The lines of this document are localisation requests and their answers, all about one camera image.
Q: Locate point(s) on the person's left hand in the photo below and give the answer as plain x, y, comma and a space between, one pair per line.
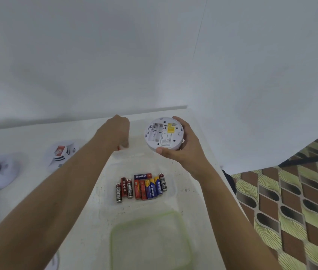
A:
114, 132

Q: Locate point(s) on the black rounded object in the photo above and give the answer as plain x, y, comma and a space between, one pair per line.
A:
229, 182

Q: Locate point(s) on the person's right forearm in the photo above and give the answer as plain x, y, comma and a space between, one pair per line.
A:
237, 227

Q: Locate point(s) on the black partition base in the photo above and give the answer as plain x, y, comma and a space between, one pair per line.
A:
308, 160

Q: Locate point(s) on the large clear plastic container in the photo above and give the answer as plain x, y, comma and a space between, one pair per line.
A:
173, 199

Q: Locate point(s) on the person's right hand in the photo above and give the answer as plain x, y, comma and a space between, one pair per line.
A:
192, 157

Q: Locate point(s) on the white detector mounting plate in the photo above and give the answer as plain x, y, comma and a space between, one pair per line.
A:
53, 262

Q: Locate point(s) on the person's left forearm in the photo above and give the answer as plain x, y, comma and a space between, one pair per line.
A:
49, 208

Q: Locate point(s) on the large green-rimmed clear lid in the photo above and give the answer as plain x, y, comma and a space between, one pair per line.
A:
150, 244

